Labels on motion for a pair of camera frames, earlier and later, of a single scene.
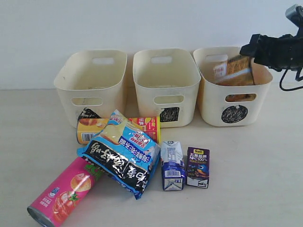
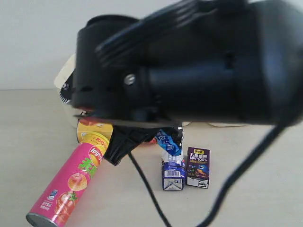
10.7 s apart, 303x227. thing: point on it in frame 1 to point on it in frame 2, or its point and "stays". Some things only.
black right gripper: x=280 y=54 to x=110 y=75
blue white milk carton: x=173 y=165 stays
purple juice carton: x=198 y=167 stays
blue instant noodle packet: x=123 y=154 to x=165 y=140
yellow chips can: x=86 y=129 stays
